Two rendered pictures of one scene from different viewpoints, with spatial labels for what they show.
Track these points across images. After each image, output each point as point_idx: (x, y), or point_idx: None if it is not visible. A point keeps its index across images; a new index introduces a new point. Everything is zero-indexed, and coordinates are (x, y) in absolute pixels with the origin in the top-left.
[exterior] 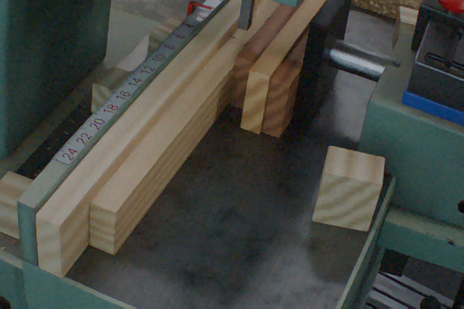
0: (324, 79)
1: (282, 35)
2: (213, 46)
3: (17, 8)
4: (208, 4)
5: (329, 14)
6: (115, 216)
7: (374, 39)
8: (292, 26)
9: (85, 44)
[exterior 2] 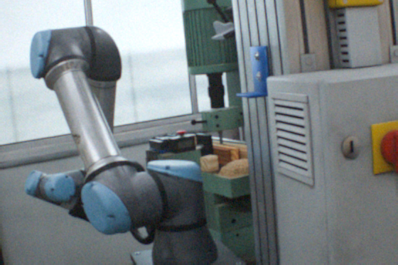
0: (201, 153)
1: (212, 143)
2: (217, 142)
3: None
4: (232, 140)
5: (200, 133)
6: None
7: (222, 168)
8: (214, 144)
9: None
